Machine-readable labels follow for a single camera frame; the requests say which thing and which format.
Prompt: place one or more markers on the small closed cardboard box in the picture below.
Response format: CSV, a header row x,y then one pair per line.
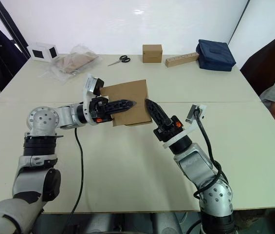
x,y
152,54

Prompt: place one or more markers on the navy blue fabric bag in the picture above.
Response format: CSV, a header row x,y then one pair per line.
x,y
215,54

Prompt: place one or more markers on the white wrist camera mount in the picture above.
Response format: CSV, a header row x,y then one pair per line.
x,y
190,128
88,85

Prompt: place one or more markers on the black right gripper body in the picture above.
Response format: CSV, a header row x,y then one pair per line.
x,y
167,131

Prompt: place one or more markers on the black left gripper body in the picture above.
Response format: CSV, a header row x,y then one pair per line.
x,y
98,109

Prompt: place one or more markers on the wooden block with holes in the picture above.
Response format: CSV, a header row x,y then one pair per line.
x,y
181,59

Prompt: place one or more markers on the white cube with black squares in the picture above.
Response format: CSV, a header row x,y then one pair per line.
x,y
40,52

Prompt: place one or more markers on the brown cardboard box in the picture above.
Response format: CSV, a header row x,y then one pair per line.
x,y
132,92

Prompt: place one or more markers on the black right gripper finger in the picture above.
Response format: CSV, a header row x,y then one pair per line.
x,y
156,112

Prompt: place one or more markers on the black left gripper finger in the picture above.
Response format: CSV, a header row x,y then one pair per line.
x,y
120,106

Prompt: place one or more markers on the black diagonal frame bar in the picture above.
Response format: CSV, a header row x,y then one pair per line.
x,y
13,26

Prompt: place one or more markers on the clear plastic bag of cardboard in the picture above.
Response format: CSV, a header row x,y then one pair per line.
x,y
74,62

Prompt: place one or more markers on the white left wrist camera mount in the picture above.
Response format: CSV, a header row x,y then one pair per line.
x,y
88,85

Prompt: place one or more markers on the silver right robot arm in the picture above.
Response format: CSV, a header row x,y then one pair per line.
x,y
195,165

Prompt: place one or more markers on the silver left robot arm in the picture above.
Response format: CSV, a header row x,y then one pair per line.
x,y
42,119

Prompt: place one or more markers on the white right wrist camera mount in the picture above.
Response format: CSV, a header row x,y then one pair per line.
x,y
190,128

